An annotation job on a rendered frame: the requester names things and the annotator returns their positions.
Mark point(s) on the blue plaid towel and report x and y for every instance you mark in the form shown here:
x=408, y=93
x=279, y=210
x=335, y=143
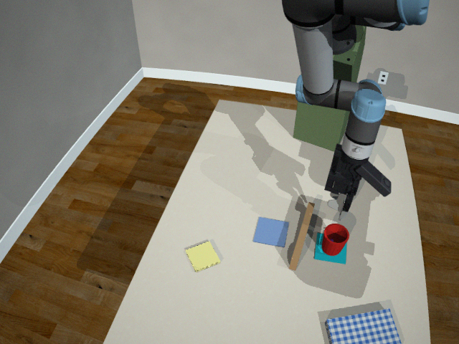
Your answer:
x=376, y=327

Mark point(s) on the red cup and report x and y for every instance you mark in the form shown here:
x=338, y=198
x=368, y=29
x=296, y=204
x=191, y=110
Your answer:
x=340, y=236

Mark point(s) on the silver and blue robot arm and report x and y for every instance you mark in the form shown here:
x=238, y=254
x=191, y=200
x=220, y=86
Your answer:
x=315, y=24

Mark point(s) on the yellow sticky-note pad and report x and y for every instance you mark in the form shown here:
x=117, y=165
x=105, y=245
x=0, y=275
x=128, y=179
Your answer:
x=202, y=256

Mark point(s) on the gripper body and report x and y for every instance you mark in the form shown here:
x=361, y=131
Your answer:
x=343, y=173

